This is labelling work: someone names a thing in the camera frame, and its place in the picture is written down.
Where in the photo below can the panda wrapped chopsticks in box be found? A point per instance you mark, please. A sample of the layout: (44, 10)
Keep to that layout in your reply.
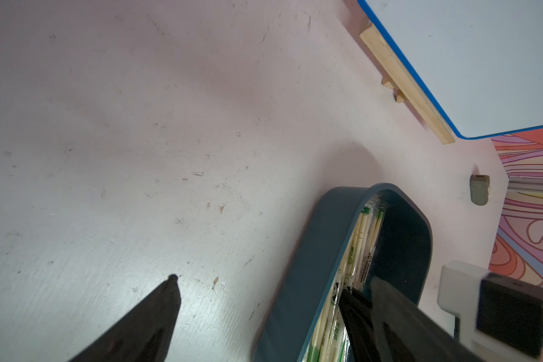
(328, 338)

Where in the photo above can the aluminium frame post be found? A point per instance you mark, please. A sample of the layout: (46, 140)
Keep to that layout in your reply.
(525, 184)

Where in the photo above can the blue framed whiteboard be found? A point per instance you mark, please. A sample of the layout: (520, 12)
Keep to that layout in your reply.
(479, 62)

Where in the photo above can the olive and white stapler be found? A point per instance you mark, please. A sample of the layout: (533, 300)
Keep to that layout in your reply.
(479, 189)

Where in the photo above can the wooden whiteboard easel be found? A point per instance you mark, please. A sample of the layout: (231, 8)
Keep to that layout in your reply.
(405, 88)

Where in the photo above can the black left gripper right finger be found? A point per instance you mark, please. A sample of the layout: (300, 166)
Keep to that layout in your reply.
(404, 333)

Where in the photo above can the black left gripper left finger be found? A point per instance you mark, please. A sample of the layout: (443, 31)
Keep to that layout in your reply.
(144, 333)

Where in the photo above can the teal plastic storage box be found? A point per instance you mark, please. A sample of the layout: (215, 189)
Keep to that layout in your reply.
(403, 258)

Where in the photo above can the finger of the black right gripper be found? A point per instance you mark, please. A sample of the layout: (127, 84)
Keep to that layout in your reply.
(356, 310)

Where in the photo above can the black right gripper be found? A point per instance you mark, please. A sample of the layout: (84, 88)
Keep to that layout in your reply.
(496, 317)

